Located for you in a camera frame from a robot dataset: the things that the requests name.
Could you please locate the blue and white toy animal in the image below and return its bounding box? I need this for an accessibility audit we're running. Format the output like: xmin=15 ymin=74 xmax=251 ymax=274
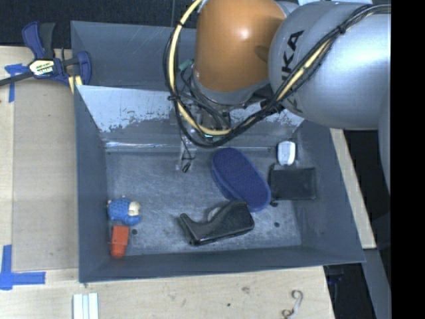
xmin=106 ymin=196 xmax=143 ymax=227

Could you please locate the small metal wire hook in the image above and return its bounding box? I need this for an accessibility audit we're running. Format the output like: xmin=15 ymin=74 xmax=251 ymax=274
xmin=281 ymin=289 xmax=305 ymax=319

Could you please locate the pale brown flat board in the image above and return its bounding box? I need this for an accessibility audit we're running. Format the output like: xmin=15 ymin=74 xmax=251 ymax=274
xmin=11 ymin=78 xmax=80 ymax=272

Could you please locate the black flat rectangular pad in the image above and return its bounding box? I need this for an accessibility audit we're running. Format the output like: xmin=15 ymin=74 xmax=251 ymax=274
xmin=268 ymin=166 xmax=317 ymax=201

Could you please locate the orange-red small block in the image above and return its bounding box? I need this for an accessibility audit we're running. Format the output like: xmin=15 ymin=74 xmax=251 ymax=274
xmin=110 ymin=225 xmax=130 ymax=258

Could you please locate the grey metal bin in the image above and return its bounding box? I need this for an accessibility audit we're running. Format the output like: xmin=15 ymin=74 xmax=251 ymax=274
xmin=70 ymin=20 xmax=367 ymax=283

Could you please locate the black curved plastic case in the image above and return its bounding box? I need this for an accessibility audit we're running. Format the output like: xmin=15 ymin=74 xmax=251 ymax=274
xmin=176 ymin=200 xmax=256 ymax=247

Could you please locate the small white plastic device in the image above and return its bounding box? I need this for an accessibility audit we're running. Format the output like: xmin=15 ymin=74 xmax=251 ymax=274
xmin=277 ymin=140 xmax=296 ymax=166

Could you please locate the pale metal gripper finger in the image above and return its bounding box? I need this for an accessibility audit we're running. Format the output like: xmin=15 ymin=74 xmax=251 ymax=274
xmin=175 ymin=136 xmax=187 ymax=172
xmin=185 ymin=136 xmax=197 ymax=165

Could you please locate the blue oval mesh sponge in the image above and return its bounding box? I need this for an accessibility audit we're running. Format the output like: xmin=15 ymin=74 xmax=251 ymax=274
xmin=210 ymin=147 xmax=272 ymax=213

